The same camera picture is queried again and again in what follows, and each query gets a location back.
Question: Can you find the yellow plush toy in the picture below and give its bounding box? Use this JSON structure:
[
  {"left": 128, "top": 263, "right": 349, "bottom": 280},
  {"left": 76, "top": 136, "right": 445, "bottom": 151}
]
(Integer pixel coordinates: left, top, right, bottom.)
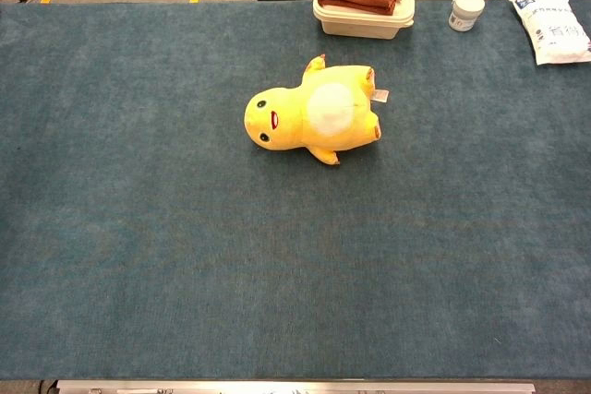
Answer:
[{"left": 243, "top": 54, "right": 390, "bottom": 167}]

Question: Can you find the blue felt table cover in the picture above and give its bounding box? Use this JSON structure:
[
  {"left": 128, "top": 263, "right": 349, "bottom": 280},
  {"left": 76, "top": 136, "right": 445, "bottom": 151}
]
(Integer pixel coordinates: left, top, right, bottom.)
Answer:
[{"left": 0, "top": 0, "right": 591, "bottom": 381}]

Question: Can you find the cream plastic lidded box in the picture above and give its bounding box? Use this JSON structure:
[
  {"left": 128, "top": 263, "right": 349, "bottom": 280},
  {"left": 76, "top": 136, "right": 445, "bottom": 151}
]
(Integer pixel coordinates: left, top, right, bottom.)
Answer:
[{"left": 312, "top": 0, "right": 416, "bottom": 41}]

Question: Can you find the small white jar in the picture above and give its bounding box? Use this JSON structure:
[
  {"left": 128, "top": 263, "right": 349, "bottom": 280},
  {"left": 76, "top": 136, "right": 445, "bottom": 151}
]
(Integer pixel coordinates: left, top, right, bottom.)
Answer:
[{"left": 448, "top": 0, "right": 487, "bottom": 33}]

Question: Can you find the white printed plastic bag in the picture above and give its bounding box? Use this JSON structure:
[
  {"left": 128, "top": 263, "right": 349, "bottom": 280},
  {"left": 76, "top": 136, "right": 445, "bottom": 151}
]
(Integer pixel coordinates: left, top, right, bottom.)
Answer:
[{"left": 508, "top": 0, "right": 591, "bottom": 66}]

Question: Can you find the aluminium table edge rail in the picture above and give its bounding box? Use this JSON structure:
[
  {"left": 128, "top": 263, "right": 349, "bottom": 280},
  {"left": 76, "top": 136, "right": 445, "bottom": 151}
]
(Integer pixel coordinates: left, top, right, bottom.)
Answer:
[{"left": 54, "top": 379, "right": 537, "bottom": 394}]

